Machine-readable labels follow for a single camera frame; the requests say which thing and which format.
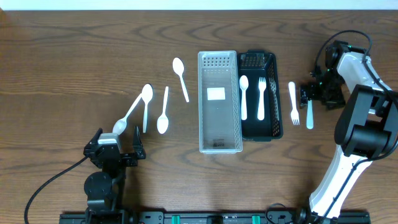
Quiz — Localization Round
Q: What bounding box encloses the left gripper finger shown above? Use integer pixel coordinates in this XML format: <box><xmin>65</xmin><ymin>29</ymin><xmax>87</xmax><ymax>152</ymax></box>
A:
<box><xmin>132</xmin><ymin>126</ymin><xmax>144</xmax><ymax>153</ymax></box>
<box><xmin>90</xmin><ymin>128</ymin><xmax>103</xmax><ymax>145</ymax></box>

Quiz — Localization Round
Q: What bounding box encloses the white fork tines down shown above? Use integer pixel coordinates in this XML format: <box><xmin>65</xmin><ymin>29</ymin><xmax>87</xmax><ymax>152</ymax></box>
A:
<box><xmin>288</xmin><ymin>82</ymin><xmax>300</xmax><ymax>126</ymax></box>

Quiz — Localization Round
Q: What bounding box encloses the pale green fork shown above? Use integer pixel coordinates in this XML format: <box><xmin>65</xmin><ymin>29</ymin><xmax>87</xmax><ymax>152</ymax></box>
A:
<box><xmin>306</xmin><ymin>100</ymin><xmax>314</xmax><ymax>129</ymax></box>

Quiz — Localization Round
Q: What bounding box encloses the white fork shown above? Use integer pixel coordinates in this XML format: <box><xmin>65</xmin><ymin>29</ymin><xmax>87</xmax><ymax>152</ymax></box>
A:
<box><xmin>257</xmin><ymin>77</ymin><xmax>266</xmax><ymax>121</ymax></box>

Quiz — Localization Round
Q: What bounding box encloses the white spoon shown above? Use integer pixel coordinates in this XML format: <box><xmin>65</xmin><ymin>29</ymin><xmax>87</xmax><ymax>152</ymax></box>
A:
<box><xmin>172</xmin><ymin>57</ymin><xmax>189</xmax><ymax>103</ymax></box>
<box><xmin>239</xmin><ymin>75</ymin><xmax>249</xmax><ymax>120</ymax></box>
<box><xmin>141</xmin><ymin>83</ymin><xmax>154</xmax><ymax>133</ymax></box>
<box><xmin>113</xmin><ymin>93</ymin><xmax>142</xmax><ymax>135</ymax></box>

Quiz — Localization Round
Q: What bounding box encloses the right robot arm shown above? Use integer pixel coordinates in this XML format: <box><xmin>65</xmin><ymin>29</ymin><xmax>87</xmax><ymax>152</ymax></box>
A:
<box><xmin>294</xmin><ymin>40</ymin><xmax>397</xmax><ymax>223</ymax></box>

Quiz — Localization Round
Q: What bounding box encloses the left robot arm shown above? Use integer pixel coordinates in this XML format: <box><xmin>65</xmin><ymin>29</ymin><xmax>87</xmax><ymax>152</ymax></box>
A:
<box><xmin>83</xmin><ymin>126</ymin><xmax>146</xmax><ymax>215</ymax></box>

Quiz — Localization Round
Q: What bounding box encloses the white spoon bowl down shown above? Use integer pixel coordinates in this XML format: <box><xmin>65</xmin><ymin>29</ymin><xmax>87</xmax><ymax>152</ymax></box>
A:
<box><xmin>157</xmin><ymin>86</ymin><xmax>169</xmax><ymax>134</ymax></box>

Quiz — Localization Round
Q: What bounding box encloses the black plastic basket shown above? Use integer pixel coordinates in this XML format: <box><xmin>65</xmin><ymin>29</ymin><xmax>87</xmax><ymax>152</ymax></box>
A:
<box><xmin>237</xmin><ymin>50</ymin><xmax>283</xmax><ymax>142</ymax></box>

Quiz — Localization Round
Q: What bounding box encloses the clear plastic basket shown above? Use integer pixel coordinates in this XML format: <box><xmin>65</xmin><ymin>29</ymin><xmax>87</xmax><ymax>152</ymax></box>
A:
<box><xmin>198</xmin><ymin>50</ymin><xmax>243</xmax><ymax>154</ymax></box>

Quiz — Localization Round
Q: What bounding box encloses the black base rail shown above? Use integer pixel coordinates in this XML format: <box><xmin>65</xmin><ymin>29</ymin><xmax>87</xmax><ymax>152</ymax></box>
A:
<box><xmin>59</xmin><ymin>210</ymin><xmax>371</xmax><ymax>224</ymax></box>

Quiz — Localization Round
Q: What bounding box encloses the left black cable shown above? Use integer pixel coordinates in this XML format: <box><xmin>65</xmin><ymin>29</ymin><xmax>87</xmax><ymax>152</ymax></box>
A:
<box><xmin>24</xmin><ymin>155</ymin><xmax>91</xmax><ymax>224</ymax></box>

